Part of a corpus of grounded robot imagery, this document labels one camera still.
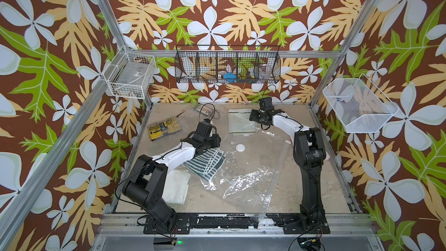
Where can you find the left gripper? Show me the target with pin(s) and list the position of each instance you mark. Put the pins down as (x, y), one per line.
(216, 140)

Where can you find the clear plastic vacuum bag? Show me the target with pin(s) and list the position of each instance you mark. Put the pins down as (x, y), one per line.
(245, 182)

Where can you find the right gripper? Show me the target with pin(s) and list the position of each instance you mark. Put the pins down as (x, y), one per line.
(252, 115)

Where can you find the white folded towel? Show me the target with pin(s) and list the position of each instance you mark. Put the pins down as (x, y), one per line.
(176, 187)

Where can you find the white vacuum bag valve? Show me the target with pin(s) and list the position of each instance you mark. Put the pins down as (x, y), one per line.
(240, 147)

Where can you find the pale green towel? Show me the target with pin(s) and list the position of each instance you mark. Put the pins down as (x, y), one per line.
(239, 123)

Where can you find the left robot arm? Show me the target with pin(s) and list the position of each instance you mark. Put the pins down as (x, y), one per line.
(145, 184)

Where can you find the white wire basket left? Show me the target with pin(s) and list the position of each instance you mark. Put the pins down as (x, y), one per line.
(130, 74)

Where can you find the black wire basket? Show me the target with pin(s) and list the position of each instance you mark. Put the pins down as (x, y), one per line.
(225, 64)

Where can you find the black battery holder with wires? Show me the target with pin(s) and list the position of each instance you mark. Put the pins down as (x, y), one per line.
(207, 110)

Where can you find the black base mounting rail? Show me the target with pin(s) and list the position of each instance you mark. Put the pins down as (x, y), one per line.
(237, 222)

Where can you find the yellow screwdriver bit case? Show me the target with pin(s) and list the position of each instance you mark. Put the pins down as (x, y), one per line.
(163, 129)

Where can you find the white mesh basket right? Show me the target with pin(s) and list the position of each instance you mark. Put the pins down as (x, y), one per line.
(360, 105)

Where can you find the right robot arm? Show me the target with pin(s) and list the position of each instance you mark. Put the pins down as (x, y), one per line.
(309, 153)

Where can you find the green white striped towel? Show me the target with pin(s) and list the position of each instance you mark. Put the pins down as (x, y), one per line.
(207, 164)

